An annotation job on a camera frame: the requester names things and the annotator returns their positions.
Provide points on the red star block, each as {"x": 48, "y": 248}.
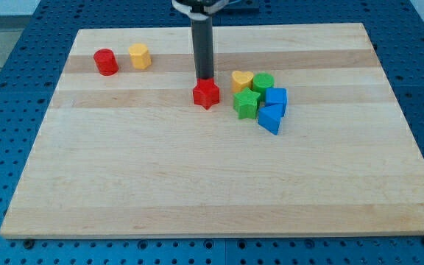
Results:
{"x": 206, "y": 93}

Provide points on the green star block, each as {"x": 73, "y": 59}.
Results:
{"x": 246, "y": 103}

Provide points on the yellow heart block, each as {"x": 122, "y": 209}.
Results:
{"x": 241, "y": 80}

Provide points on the blue triangle block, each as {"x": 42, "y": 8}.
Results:
{"x": 269, "y": 117}

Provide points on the green cylinder block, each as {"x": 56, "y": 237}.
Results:
{"x": 261, "y": 82}

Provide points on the blue cube block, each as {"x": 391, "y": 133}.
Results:
{"x": 277, "y": 96}

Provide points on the wooden board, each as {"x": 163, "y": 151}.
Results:
{"x": 131, "y": 156}

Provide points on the yellow hexagon block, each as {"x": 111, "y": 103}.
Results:
{"x": 140, "y": 56}

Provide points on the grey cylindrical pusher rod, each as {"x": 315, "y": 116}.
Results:
{"x": 202, "y": 38}

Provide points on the red cylinder block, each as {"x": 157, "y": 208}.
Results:
{"x": 105, "y": 61}

